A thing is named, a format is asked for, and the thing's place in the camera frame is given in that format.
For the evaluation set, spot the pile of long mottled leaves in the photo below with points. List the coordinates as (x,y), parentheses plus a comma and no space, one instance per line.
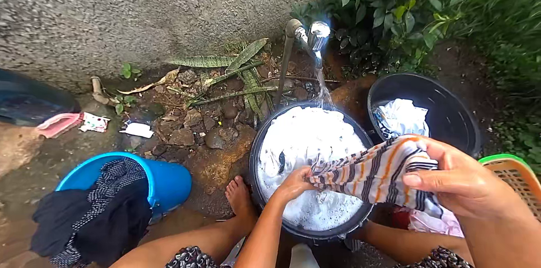
(211,62)

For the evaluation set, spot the pink plastic piece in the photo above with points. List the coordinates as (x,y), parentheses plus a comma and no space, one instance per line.
(59,124)

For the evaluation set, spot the dark blue plastic container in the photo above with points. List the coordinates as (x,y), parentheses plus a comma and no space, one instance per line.
(34,99)

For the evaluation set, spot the person's left forearm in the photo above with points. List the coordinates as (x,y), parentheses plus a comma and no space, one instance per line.
(263,230)

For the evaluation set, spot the green grass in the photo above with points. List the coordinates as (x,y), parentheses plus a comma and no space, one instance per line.
(503,40)

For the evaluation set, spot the person's left fingers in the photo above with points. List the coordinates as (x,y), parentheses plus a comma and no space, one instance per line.
(305,173)

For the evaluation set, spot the dark red cloth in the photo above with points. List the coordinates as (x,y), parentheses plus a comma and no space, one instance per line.
(400,218)

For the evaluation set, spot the large black plastic tub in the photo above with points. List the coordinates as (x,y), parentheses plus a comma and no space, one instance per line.
(448,111)

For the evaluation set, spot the person's right thumb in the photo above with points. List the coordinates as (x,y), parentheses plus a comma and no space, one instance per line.
(431,179)

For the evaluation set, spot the person's left hand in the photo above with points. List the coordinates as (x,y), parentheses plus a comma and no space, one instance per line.
(294,183)

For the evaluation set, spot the person's right index finger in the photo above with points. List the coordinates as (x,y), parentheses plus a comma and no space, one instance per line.
(437,145)

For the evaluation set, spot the short pale pipe stub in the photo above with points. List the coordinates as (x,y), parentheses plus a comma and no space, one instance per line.
(98,89)

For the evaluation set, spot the orange basket with green rim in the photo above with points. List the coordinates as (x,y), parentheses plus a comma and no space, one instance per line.
(513,179)

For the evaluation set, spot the grey standing water pipe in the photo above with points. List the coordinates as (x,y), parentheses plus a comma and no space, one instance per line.
(286,59)

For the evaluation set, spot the dry brown leaf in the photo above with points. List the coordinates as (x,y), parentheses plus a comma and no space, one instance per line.
(152,82)

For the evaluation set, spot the person's right hand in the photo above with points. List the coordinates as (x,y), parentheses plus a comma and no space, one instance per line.
(467,181)

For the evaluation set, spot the pink garment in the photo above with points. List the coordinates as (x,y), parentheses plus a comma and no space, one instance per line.
(435,220)

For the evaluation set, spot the pile of brown stones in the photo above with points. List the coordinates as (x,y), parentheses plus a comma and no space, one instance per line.
(214,138)

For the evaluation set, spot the white red patterned wrapper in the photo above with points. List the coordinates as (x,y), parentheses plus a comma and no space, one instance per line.
(94,122)

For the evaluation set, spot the black white checkered garment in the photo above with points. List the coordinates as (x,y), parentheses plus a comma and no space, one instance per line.
(108,190)

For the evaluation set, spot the metal water tap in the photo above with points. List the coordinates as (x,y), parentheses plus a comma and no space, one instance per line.
(318,38)

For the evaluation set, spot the person's legs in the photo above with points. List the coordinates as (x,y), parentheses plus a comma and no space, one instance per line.
(203,238)

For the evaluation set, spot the striped white orange black cloth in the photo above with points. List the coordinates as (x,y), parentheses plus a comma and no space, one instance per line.
(380,173)

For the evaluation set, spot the white paper scrap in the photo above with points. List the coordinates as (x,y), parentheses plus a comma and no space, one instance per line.
(138,129)

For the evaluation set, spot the blue plastic bucket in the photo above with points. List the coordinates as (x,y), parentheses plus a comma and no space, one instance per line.
(171,185)

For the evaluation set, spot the leafy green bush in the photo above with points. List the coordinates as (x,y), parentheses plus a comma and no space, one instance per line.
(384,10)

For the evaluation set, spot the white garments in suds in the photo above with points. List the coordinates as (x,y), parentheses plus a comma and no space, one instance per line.
(312,137)

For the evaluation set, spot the person's right forearm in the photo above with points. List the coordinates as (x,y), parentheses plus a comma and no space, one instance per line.
(503,240)

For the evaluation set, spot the black round wash basin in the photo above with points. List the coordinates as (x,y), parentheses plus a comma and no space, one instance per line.
(256,175)

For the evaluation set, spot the white garment with dark print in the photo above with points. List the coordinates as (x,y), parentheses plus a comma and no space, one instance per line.
(403,118)

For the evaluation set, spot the small green seedling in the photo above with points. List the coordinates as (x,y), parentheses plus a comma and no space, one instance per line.
(121,106)
(128,71)

